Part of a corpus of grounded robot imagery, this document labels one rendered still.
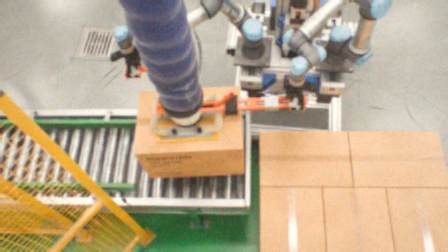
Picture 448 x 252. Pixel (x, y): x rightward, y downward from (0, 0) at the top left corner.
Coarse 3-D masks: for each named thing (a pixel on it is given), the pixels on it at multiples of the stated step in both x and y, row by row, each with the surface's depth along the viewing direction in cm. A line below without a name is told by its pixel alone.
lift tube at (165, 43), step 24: (120, 0) 146; (144, 0) 142; (168, 0) 147; (144, 24) 153; (168, 24) 156; (144, 48) 169; (168, 48) 167; (192, 48) 183; (168, 72) 180; (192, 72) 191
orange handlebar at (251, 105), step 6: (204, 102) 230; (210, 102) 230; (216, 102) 230; (240, 102) 229; (246, 102) 229; (252, 102) 228; (258, 102) 229; (306, 102) 226; (156, 108) 231; (204, 108) 229; (210, 108) 228; (216, 108) 228; (222, 108) 228; (240, 108) 227; (246, 108) 227; (252, 108) 227; (258, 108) 227; (264, 108) 228
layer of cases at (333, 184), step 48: (288, 144) 290; (336, 144) 287; (384, 144) 285; (432, 144) 283; (288, 192) 275; (336, 192) 273; (384, 192) 271; (432, 192) 269; (288, 240) 261; (336, 240) 259; (384, 240) 258; (432, 240) 256
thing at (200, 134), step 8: (160, 128) 239; (168, 128) 238; (176, 128) 237; (200, 128) 234; (160, 136) 236; (168, 136) 236; (176, 136) 235; (184, 136) 235; (192, 136) 235; (200, 136) 234; (208, 136) 234; (216, 136) 234
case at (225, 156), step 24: (144, 96) 251; (240, 96) 246; (144, 120) 244; (168, 120) 243; (240, 120) 240; (144, 144) 237; (168, 144) 236; (192, 144) 235; (216, 144) 234; (240, 144) 233; (144, 168) 255; (168, 168) 256; (192, 168) 257; (216, 168) 258; (240, 168) 259
